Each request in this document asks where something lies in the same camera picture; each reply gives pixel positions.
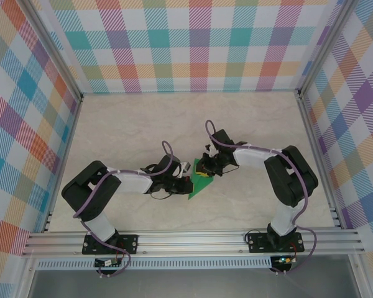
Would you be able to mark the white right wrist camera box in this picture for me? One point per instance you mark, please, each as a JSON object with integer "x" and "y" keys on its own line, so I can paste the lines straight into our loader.
{"x": 209, "y": 150}

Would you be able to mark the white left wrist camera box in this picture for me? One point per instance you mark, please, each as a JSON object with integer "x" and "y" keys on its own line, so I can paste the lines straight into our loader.
{"x": 185, "y": 167}

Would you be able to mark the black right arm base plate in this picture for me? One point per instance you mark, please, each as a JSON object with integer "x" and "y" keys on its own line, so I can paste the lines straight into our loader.
{"x": 258, "y": 243}

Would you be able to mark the long aluminium mounting rail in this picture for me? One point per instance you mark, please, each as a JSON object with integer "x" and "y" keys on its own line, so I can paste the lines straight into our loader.
{"x": 189, "y": 243}

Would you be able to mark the aluminium side rail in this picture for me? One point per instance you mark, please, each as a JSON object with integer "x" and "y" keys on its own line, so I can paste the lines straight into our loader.
{"x": 71, "y": 130}
{"x": 311, "y": 133}

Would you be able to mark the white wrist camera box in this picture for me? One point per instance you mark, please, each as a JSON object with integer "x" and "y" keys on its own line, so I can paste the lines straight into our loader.
{"x": 185, "y": 167}
{"x": 209, "y": 150}

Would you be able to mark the aluminium corner post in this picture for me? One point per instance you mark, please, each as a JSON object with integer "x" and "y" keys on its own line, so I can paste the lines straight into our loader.
{"x": 49, "y": 46}
{"x": 326, "y": 49}

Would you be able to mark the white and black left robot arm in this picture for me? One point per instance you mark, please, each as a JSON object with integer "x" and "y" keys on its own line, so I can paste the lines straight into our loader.
{"x": 90, "y": 192}

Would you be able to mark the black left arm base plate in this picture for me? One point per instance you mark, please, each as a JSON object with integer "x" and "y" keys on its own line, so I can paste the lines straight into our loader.
{"x": 129, "y": 243}

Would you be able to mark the small circuit board with light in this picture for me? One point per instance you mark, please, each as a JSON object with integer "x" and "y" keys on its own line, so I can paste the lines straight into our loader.
{"x": 284, "y": 260}

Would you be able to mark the grey metal shelf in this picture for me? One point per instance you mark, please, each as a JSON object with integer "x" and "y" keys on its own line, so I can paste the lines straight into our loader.
{"x": 189, "y": 284}

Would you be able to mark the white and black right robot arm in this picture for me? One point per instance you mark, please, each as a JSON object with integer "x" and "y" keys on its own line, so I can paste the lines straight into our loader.
{"x": 290, "y": 177}

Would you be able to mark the green paper sheet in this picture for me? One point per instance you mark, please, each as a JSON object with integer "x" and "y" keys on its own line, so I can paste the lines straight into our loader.
{"x": 200, "y": 186}

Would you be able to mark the small black circuit board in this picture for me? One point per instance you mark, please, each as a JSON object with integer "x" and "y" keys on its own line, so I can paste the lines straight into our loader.
{"x": 105, "y": 263}

